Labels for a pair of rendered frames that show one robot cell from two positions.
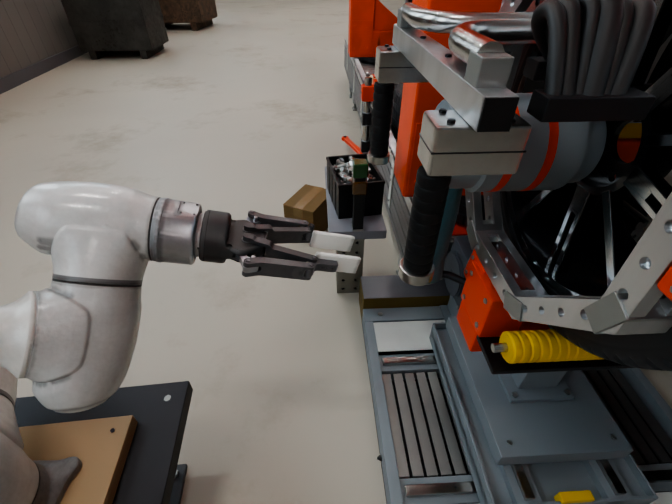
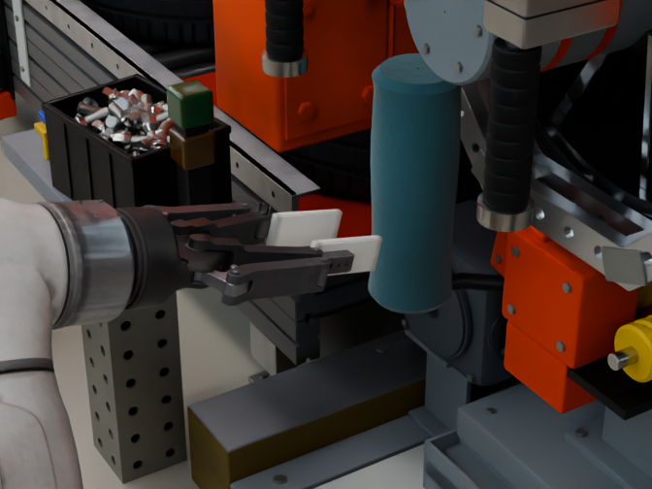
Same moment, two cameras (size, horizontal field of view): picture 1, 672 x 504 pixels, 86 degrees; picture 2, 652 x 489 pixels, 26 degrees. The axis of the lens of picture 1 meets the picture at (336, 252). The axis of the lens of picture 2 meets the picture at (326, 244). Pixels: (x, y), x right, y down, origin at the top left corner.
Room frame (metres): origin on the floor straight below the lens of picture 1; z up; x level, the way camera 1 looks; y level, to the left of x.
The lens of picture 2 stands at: (-0.43, 0.48, 1.29)
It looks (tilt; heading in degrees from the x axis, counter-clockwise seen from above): 31 degrees down; 331
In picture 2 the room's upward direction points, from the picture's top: straight up
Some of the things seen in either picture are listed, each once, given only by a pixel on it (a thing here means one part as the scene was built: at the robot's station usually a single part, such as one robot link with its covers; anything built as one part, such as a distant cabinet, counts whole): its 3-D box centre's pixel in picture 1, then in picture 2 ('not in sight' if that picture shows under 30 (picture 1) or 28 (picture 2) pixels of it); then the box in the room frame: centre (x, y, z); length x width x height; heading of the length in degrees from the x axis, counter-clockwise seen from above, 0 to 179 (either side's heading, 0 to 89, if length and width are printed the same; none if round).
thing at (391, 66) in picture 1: (403, 63); not in sight; (0.69, -0.12, 0.93); 0.09 x 0.05 x 0.05; 93
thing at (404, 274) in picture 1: (424, 224); (510, 128); (0.35, -0.10, 0.83); 0.04 x 0.04 x 0.16
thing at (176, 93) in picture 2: (360, 168); (190, 104); (0.87, -0.06, 0.64); 0.04 x 0.04 x 0.04; 3
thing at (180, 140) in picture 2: (359, 185); (192, 146); (0.87, -0.06, 0.59); 0.04 x 0.04 x 0.04; 3
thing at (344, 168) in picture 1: (353, 183); (137, 152); (1.03, -0.06, 0.51); 0.20 x 0.14 x 0.13; 11
